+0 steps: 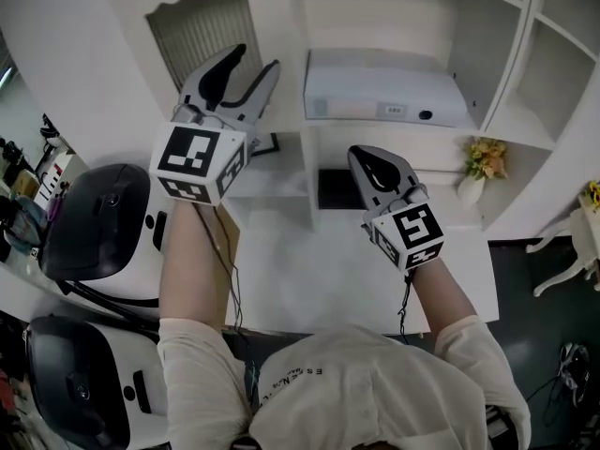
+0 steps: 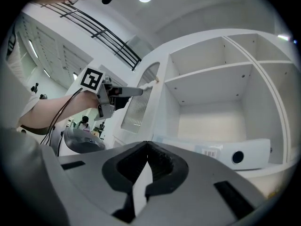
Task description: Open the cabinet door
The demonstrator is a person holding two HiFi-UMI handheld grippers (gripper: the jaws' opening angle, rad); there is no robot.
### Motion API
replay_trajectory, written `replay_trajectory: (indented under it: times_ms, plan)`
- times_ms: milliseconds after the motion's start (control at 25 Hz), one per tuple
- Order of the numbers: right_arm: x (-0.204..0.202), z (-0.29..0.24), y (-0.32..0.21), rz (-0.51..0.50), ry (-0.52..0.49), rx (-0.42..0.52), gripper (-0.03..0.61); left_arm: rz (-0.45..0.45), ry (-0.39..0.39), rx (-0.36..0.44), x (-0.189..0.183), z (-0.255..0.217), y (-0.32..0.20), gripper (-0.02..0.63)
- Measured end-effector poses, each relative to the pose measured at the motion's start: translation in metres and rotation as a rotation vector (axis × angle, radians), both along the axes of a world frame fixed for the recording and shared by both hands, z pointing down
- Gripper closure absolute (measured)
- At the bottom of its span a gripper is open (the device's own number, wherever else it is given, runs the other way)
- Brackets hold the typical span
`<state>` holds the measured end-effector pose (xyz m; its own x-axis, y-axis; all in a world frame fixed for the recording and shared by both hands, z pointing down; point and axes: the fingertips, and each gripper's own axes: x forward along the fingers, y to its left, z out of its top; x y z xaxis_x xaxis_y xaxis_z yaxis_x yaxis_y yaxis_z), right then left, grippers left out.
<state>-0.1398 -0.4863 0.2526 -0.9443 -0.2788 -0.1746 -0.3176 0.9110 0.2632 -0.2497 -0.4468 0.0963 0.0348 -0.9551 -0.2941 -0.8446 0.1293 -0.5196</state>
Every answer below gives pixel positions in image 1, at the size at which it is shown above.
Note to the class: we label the black box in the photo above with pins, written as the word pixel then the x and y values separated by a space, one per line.
pixel 340 189

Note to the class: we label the person's cream shirt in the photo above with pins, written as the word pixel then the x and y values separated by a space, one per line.
pixel 356 392

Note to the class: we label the yellow sunflower bunch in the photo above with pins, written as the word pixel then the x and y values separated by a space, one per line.
pixel 594 195

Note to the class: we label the yellow flowers in white vase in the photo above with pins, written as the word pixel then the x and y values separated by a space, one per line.
pixel 485 162

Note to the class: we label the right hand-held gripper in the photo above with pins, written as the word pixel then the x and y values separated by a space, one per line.
pixel 415 228

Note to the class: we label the black and white robot head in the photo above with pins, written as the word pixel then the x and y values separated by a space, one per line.
pixel 79 382
pixel 98 223

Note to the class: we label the small white side table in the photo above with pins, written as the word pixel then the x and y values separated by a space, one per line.
pixel 581 246

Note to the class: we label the white printer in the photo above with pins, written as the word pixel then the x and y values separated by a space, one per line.
pixel 375 92

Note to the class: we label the cluttered background shelf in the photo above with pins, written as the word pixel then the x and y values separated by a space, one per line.
pixel 23 185

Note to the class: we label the person's right forearm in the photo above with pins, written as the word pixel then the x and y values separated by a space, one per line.
pixel 440 293

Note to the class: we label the person's left forearm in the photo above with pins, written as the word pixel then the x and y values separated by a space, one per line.
pixel 192 270

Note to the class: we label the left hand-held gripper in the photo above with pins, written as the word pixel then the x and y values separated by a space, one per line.
pixel 187 155

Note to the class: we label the white shelf cabinet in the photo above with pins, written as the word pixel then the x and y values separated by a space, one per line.
pixel 525 64

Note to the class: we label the white louvred cabinet door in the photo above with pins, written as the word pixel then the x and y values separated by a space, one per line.
pixel 201 31

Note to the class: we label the black picture frame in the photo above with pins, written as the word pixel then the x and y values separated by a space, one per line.
pixel 269 145

